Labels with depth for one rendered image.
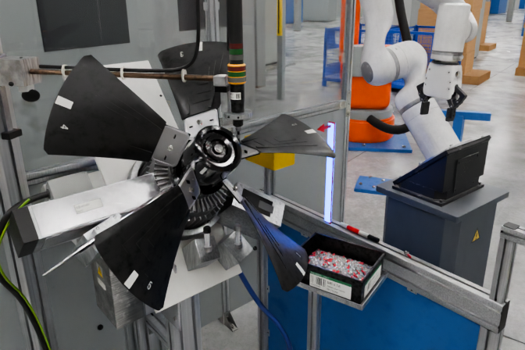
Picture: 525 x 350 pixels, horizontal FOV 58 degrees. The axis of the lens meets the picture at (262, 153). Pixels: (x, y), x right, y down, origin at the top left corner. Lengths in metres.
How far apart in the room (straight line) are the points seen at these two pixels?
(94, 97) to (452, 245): 1.12
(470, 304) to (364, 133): 3.81
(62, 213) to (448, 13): 1.10
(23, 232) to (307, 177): 1.68
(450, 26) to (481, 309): 0.74
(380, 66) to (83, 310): 1.42
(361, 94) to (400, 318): 3.68
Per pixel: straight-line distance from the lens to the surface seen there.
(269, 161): 1.59
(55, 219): 1.08
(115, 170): 1.28
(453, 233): 1.56
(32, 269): 1.69
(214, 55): 1.27
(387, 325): 1.54
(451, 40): 1.42
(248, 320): 2.49
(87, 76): 1.07
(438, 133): 1.59
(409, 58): 1.68
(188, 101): 1.20
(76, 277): 1.93
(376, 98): 4.99
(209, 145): 1.07
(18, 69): 1.39
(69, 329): 2.03
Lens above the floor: 1.56
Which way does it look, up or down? 19 degrees down
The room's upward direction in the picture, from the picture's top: 1 degrees counter-clockwise
